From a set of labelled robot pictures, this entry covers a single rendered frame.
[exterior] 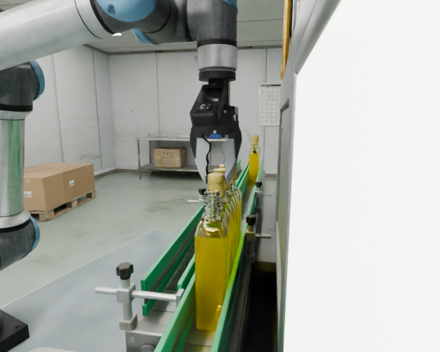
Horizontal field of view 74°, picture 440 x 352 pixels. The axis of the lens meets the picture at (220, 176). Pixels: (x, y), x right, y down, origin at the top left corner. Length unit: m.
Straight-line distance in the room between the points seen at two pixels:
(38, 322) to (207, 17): 0.83
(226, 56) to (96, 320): 0.72
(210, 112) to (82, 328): 0.65
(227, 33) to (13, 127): 0.52
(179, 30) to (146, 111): 6.46
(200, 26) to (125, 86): 6.72
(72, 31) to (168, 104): 6.33
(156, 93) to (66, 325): 6.30
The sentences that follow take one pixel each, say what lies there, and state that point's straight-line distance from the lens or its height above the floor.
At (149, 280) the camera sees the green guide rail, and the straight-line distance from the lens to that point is 0.63.
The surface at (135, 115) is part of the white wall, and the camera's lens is 7.15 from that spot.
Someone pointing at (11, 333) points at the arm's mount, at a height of 0.78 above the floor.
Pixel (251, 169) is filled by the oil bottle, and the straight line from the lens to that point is 1.76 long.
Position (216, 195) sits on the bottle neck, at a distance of 0.51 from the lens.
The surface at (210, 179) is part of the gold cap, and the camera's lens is 0.56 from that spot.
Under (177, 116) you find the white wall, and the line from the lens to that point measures 6.76.
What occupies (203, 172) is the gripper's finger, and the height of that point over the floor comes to 1.17.
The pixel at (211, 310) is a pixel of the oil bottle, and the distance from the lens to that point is 0.58.
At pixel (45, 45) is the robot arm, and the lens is 0.56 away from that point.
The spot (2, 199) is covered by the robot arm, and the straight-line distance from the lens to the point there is 0.86.
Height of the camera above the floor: 1.27
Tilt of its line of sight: 11 degrees down
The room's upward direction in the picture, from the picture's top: straight up
